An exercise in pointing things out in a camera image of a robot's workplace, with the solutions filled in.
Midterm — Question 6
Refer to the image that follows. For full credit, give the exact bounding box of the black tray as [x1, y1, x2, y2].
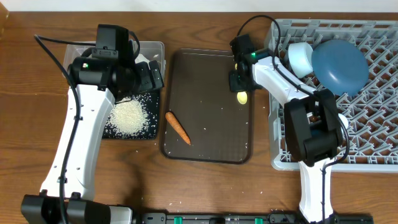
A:
[102, 91, 160, 140]

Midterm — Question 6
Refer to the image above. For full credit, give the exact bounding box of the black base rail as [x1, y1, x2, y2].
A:
[132, 213, 375, 224]

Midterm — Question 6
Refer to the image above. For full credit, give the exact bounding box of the yellow plastic spoon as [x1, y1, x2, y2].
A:
[235, 63, 248, 105]

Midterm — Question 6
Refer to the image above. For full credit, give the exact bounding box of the dark blue plate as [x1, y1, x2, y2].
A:
[312, 39, 369, 96]

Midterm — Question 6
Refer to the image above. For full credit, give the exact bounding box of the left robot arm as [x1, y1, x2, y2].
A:
[21, 24, 164, 223]

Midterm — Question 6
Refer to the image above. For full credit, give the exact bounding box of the clear plastic bin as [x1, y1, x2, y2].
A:
[63, 33, 164, 94]

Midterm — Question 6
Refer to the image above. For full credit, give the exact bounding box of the light blue cup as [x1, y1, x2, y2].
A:
[338, 113, 349, 137]

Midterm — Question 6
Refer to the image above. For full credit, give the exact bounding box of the white tissue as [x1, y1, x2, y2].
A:
[135, 54, 150, 63]

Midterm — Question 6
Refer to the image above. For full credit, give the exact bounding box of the grey dishwasher rack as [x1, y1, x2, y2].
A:
[264, 19, 397, 173]

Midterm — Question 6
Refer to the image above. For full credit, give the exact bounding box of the orange carrot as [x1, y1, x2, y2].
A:
[165, 111, 191, 145]

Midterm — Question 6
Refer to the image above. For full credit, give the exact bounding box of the light blue rice bowl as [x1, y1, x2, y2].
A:
[287, 42, 313, 78]

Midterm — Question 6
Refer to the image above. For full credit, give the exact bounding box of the right black cable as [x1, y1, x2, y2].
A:
[236, 14, 351, 224]

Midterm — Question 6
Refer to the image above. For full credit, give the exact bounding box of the brown serving tray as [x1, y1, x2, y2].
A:
[159, 49, 254, 164]

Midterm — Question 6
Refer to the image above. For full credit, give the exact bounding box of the white rice pile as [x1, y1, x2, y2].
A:
[106, 100, 149, 136]

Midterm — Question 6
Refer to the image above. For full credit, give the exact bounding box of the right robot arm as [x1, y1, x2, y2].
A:
[229, 34, 348, 223]

